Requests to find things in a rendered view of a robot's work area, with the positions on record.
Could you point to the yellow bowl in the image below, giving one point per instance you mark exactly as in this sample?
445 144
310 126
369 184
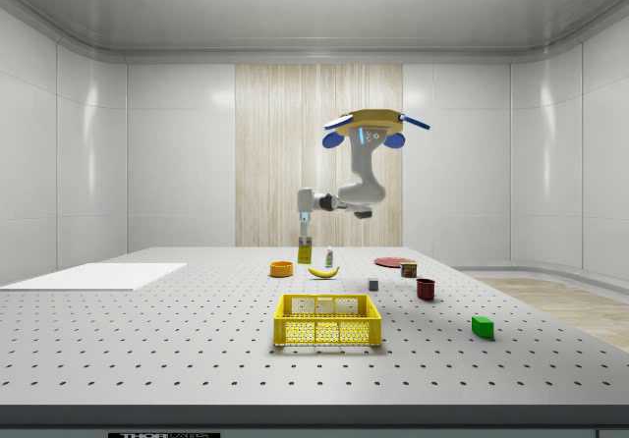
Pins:
281 270

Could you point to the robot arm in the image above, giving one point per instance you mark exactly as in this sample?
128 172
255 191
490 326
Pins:
362 173

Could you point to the dark red mug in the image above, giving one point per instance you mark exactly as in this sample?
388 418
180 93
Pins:
425 290

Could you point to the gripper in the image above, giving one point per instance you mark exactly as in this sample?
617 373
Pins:
305 227

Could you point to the yellow basket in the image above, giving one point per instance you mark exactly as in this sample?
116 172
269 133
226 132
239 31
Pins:
326 332

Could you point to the white board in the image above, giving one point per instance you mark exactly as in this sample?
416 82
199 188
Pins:
93 276

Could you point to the banana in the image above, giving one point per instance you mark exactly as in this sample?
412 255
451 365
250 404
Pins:
323 273

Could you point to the small white bottle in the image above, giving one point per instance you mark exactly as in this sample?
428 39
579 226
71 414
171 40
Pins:
329 259

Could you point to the flat-sided can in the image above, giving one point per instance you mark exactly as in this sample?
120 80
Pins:
409 270

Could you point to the green block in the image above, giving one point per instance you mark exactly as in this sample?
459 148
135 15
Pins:
481 327

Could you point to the grey cube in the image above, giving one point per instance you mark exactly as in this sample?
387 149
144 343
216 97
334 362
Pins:
373 285

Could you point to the red plate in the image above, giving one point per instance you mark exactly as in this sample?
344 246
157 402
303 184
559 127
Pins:
388 261

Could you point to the yellow box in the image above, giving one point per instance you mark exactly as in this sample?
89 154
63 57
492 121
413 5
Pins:
305 255

